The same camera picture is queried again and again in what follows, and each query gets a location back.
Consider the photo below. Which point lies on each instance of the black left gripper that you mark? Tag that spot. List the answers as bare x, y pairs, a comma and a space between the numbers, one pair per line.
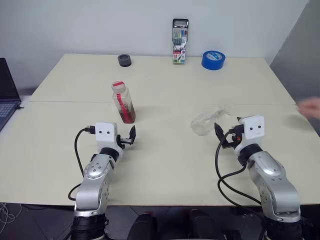
124, 141

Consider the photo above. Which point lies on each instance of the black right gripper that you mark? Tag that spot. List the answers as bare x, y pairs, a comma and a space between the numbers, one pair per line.
235, 137

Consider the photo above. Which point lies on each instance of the clear plastic wine glass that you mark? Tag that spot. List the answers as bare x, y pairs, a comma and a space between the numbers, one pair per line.
203, 123

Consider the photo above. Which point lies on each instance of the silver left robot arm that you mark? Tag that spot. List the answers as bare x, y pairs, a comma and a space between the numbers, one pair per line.
93, 185

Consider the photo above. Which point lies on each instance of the plastic bottle with red contents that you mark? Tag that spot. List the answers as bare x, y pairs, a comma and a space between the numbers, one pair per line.
124, 105

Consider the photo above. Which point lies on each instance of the person's bare hand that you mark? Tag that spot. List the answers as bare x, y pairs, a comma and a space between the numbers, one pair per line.
311, 106

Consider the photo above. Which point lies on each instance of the blue tape roll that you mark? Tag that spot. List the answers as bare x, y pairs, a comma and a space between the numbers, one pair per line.
213, 60

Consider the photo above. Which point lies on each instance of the black round puck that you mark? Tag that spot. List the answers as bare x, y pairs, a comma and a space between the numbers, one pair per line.
124, 60

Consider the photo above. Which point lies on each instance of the dark rounded shape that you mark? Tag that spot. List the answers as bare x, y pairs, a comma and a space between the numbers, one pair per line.
143, 227

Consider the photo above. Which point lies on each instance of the marker pen pack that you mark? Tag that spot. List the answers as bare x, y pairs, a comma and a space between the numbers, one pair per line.
180, 42

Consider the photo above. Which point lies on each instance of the dark laptop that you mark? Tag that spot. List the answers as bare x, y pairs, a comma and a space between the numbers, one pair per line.
6, 90

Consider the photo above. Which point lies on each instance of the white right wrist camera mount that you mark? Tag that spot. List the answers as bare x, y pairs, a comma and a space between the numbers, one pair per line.
255, 130

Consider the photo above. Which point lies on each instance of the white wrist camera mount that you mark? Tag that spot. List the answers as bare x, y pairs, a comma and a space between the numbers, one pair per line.
106, 136
255, 130

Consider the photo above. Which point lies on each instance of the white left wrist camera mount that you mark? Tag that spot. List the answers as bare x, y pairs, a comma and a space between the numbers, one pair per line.
106, 136

